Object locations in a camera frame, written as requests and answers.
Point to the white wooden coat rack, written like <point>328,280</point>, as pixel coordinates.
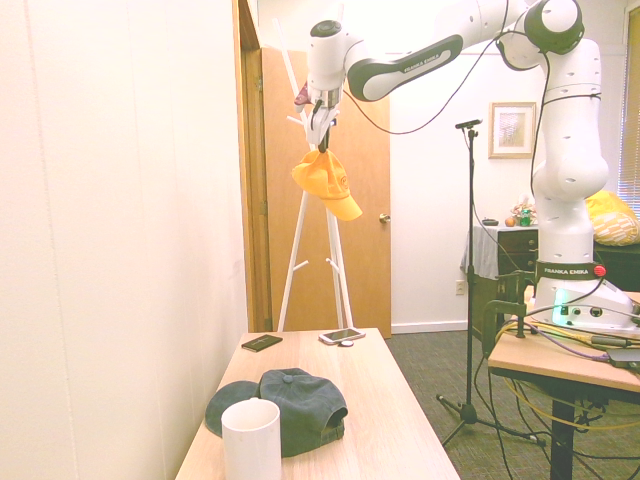
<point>300,240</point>

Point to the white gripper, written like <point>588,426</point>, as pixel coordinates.
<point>317,122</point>

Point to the brown wooden door frame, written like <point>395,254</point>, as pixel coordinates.
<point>247,175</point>

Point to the green bottle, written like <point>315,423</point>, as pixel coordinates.
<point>525,218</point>

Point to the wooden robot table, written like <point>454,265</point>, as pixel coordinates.
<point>545,365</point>

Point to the black wallet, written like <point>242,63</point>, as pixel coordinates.
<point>261,343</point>

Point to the black camera on stand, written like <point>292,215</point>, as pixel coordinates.
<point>469,123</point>

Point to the pale flower decoration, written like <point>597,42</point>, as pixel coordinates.
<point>525,202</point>

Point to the brown wooden door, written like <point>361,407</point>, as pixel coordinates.
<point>365,265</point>

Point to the framed wall picture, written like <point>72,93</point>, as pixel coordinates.
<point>512,130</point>

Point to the brass door knob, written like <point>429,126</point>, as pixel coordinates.
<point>384,218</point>

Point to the yellow white patterned pillow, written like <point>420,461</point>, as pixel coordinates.
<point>617,227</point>

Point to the yellow bean bag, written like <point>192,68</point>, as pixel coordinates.
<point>607,200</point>

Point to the white cylindrical mug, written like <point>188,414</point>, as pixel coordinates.
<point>251,440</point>

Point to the dark wooden dresser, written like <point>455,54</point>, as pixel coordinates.
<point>517,247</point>

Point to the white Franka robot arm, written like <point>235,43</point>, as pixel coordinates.
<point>565,165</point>

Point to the white smartphone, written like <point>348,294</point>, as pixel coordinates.
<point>342,335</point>

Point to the grey draped cloth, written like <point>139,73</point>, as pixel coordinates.
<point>482,252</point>

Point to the black metal clamp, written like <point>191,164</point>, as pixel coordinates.
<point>492,310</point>

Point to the dark blue baseball cap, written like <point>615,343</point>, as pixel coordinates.
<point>300,405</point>

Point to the black tripod stand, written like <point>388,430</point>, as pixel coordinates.
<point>470,280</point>

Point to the yellow baseball cap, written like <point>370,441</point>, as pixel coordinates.
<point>325,180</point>

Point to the white wall outlet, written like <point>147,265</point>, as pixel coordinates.
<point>459,288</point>

